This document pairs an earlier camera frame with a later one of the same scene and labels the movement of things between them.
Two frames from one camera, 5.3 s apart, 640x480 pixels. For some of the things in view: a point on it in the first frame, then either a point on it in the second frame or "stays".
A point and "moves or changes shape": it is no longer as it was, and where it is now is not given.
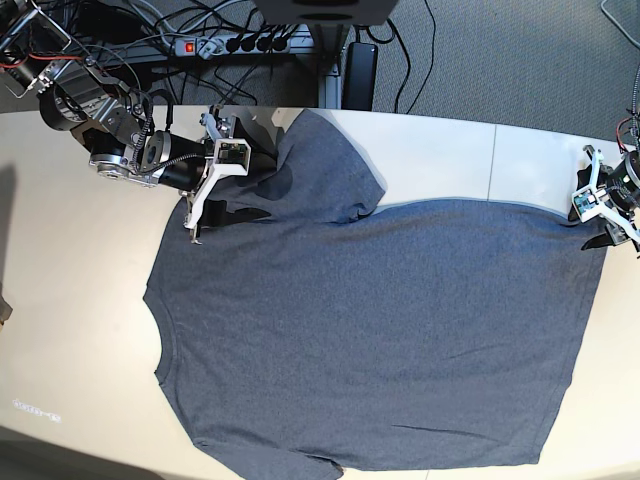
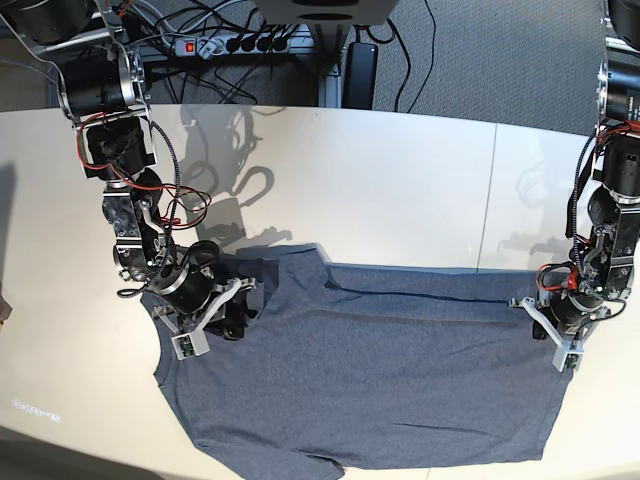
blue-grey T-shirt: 299,326 moves or changes shape
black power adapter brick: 359,76 stays
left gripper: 175,161 → 191,287
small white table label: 49,416 stays
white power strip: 300,42 stays
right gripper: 624,181 → 569,308
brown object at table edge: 5,310 stays
